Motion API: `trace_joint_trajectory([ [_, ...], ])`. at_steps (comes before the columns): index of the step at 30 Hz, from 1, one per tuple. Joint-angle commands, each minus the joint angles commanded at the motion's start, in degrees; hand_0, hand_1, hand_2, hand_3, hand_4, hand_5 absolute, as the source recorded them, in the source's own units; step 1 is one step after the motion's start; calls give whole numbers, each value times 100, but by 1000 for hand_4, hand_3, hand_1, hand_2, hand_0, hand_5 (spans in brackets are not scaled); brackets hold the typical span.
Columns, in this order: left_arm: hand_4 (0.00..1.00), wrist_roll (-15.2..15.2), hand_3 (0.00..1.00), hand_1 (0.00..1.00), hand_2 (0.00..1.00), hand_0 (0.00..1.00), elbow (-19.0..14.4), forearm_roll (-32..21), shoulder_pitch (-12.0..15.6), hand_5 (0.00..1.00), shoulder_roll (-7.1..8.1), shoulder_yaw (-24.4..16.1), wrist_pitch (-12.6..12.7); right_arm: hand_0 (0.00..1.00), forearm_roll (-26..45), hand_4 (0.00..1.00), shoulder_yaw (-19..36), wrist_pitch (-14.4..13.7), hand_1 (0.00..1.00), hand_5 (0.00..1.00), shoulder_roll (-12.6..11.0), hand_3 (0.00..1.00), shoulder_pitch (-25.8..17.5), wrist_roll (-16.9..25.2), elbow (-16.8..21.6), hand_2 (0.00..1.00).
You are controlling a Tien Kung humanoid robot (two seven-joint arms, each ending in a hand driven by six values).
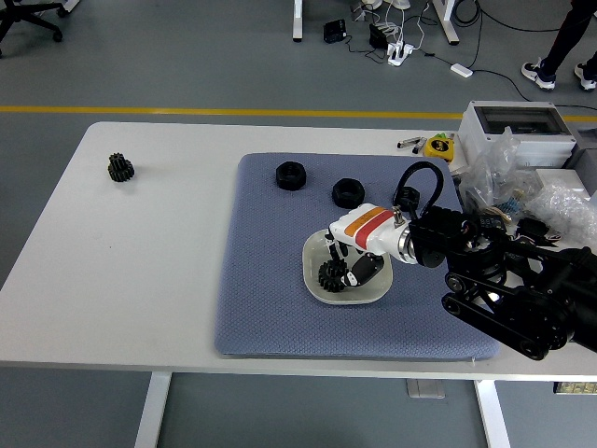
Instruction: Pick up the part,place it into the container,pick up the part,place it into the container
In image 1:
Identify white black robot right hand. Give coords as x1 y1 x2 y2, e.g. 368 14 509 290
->
326 203 410 289

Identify large black gear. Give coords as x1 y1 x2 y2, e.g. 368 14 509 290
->
317 260 349 295

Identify medium black hex nut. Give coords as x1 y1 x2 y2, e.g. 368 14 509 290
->
331 177 366 210

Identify small black hex nut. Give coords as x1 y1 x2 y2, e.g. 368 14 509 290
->
396 186 423 214

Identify large black hex nut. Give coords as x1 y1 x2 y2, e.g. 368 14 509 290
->
273 161 308 191

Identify grey under-table control box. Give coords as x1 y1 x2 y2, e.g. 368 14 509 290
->
405 378 446 399

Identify white flat box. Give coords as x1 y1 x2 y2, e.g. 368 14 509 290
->
534 166 592 197

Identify black adapter box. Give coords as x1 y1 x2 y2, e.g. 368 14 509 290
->
323 19 348 44

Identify white square dish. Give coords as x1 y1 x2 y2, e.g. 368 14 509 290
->
302 227 396 306

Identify blue-grey textured mat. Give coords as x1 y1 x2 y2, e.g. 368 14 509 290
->
213 152 503 360

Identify yellow tape measure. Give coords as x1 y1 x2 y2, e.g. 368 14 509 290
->
423 133 456 163

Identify clear plastic bag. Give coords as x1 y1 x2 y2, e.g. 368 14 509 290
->
459 125 542 220

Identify black plastic part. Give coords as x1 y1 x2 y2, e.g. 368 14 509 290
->
515 217 561 244

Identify white power strip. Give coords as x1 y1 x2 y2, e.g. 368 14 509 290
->
386 41 415 66

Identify black power brick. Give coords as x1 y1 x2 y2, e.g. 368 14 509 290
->
368 22 389 49

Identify bubble wrap bundle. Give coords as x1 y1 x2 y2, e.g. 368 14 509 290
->
529 182 597 246

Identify white background desk leg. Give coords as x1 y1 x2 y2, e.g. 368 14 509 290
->
431 0 462 46
291 0 305 43

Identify white table leg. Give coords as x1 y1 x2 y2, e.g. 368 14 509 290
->
474 380 512 448
133 371 173 448

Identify black double stepped gear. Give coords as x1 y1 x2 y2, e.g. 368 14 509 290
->
107 152 135 183

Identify label strip under table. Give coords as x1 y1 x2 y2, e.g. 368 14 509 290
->
553 381 597 394

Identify person in dark trousers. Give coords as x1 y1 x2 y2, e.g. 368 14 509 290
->
521 0 597 91

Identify black office chair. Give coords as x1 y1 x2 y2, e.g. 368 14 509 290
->
0 0 66 60

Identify white electrical enclosure box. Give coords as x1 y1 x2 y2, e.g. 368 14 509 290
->
455 100 579 169

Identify black floor cable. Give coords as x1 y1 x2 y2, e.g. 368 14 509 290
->
422 50 535 103

